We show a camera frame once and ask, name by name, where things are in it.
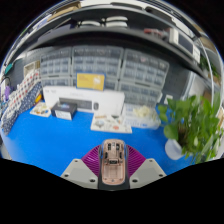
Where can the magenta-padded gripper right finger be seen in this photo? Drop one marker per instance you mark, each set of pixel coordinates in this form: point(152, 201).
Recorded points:
point(136, 163)

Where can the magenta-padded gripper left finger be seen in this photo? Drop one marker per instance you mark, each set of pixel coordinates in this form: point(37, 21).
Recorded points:
point(90, 163)

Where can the transparent pink computer mouse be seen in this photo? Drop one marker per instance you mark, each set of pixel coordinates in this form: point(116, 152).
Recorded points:
point(113, 163)

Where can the large illustrated card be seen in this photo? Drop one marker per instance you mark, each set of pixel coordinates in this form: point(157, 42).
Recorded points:
point(110, 125)

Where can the small black box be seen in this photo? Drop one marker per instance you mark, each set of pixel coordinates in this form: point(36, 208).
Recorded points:
point(64, 110)

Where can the green potted plant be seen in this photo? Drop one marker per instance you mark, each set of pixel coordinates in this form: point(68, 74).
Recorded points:
point(186, 123)

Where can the long white keyboard box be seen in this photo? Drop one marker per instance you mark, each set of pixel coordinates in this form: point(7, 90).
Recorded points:
point(110, 100)

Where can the small illustrated card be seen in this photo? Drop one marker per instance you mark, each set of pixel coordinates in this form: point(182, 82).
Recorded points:
point(40, 110)

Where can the yellow flat box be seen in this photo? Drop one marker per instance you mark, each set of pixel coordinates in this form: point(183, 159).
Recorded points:
point(90, 81)

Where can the grey drawer cabinet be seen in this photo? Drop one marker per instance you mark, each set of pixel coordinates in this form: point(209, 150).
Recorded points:
point(96, 60)
point(143, 73)
point(55, 63)

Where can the white plastic crate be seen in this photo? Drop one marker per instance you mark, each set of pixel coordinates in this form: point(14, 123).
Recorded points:
point(31, 69)

